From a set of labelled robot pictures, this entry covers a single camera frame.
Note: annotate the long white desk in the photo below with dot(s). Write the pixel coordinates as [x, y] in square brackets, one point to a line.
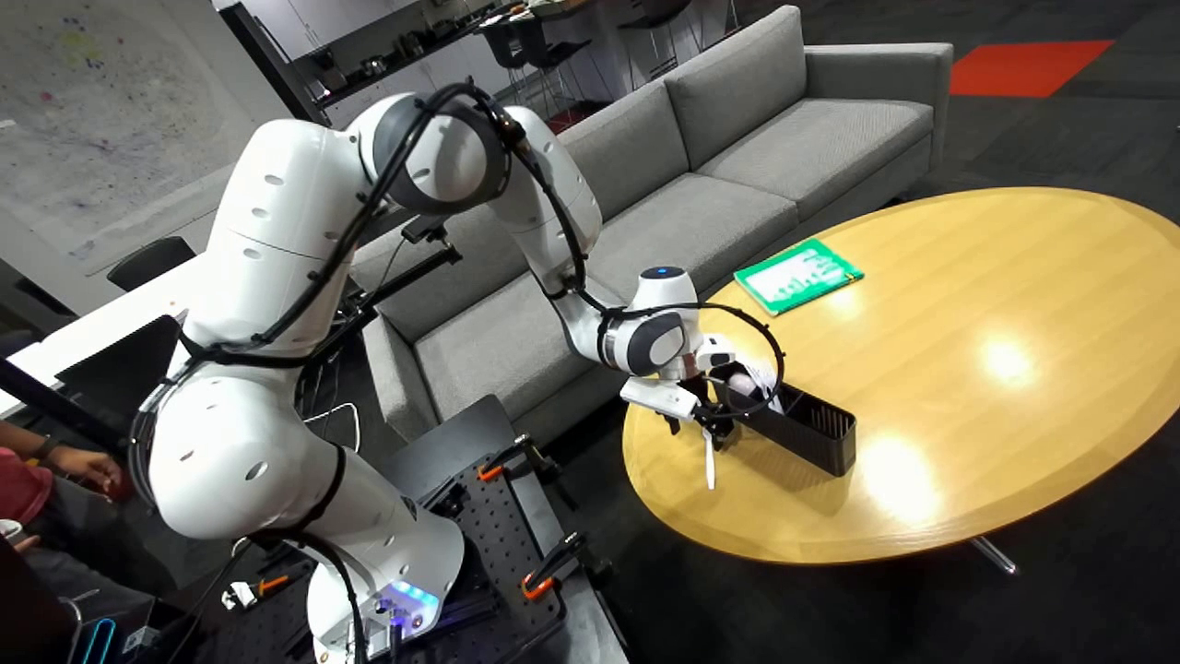
[87, 325]

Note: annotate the bystander bare forearm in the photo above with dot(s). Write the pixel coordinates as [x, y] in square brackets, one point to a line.
[23, 439]

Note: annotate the black camera on stand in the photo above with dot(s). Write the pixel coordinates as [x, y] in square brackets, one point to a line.
[430, 229]

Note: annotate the gray three-seat sofa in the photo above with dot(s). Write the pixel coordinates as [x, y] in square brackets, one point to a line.
[739, 148]

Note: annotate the orange black clamp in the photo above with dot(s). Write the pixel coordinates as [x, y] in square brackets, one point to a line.
[273, 580]
[507, 466]
[549, 576]

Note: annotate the small white tag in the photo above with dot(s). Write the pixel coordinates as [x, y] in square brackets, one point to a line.
[242, 595]

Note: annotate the white rounded lump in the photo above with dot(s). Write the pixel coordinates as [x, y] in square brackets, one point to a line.
[743, 386]

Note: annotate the black office chair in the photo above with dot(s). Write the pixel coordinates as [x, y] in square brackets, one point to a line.
[151, 260]

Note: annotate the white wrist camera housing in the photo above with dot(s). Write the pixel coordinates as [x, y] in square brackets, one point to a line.
[659, 400]

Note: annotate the bystander bare hand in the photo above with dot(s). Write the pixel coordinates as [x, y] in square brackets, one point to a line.
[92, 466]

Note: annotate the black slotted utensil basket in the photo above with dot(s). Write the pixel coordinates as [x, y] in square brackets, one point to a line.
[806, 432]

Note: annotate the red cloth garment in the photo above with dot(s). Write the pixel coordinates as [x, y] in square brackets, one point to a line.
[19, 483]

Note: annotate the metal table leg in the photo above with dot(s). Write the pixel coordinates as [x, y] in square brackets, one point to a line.
[997, 553]

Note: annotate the green and white card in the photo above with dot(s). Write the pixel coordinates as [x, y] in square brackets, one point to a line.
[797, 276]

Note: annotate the black perforated mounting board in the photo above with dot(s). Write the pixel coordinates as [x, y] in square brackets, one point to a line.
[493, 530]

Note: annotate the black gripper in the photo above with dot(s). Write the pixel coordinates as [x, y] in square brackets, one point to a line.
[721, 395]

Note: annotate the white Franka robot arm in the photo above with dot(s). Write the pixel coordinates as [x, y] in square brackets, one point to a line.
[245, 442]

